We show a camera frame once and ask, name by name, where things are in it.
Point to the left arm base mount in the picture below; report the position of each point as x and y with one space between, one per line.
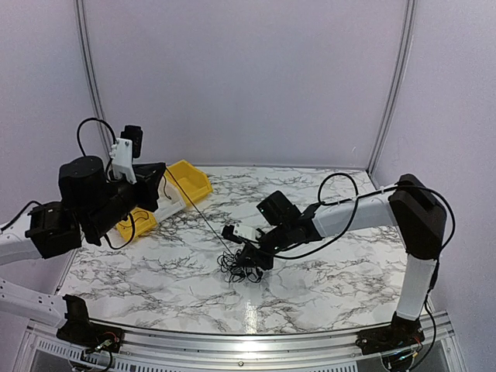
79 329

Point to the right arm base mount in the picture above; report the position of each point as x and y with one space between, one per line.
399 333

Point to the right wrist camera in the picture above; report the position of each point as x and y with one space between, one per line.
240 233

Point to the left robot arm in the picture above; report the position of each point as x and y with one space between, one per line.
94 198

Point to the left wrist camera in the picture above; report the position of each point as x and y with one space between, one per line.
126 148

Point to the aluminium front rail frame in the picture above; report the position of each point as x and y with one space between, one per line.
159 350

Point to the right corner aluminium post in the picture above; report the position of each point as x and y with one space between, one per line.
398 76

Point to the yellow bin near left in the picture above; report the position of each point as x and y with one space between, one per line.
144 221

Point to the left corner aluminium post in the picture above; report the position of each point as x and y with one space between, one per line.
87 59

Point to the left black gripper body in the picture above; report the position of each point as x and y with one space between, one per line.
146 200

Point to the yellow bin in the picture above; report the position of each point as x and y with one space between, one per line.
144 221
192 183

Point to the yellow bin far right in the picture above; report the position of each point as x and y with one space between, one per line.
192 183

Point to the white translucent bin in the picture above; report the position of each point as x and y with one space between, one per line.
170 201

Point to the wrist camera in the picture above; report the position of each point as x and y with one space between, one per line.
126 148
240 233

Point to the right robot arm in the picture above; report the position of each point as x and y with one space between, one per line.
420 213

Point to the corner aluminium post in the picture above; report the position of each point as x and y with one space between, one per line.
87 59
398 76

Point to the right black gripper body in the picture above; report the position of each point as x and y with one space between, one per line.
280 237

